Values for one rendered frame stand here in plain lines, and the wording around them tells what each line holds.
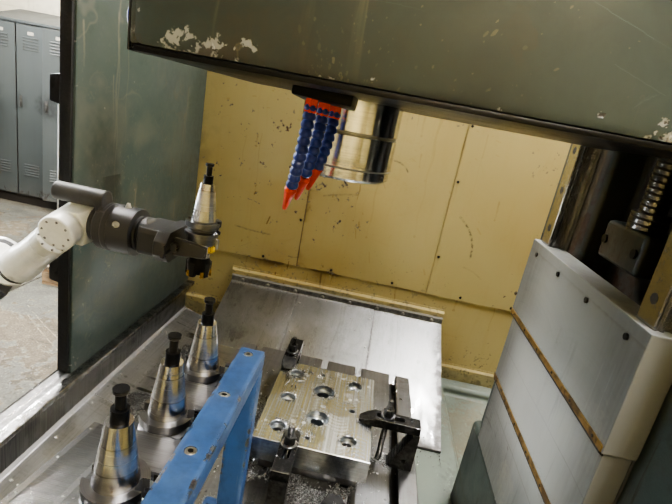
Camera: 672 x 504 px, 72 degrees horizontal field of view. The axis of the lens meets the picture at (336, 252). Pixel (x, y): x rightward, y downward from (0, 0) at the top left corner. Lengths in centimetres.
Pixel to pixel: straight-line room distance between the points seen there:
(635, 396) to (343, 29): 56
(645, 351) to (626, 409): 8
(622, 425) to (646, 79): 43
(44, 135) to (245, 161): 407
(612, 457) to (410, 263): 126
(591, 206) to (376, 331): 108
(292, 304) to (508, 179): 96
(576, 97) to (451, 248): 142
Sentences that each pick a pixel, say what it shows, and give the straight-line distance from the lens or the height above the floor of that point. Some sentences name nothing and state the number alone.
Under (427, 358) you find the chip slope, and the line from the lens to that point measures 184.
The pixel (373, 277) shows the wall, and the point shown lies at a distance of 190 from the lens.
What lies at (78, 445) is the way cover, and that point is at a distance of 140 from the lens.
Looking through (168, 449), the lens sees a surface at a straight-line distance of 59.
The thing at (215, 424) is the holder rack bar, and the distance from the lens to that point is 60.
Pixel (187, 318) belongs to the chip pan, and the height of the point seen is 67.
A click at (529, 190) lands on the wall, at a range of 188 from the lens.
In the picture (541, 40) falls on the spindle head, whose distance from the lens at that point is 49.
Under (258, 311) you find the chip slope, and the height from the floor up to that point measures 79.
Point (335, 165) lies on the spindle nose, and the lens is 72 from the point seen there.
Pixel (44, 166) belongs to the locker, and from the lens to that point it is 583.
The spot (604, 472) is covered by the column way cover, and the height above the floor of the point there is 121.
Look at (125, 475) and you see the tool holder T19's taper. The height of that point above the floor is 124.
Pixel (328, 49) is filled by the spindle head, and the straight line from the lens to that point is 47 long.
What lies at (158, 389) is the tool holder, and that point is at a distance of 59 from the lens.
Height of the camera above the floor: 160
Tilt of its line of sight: 17 degrees down
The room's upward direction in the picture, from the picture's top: 11 degrees clockwise
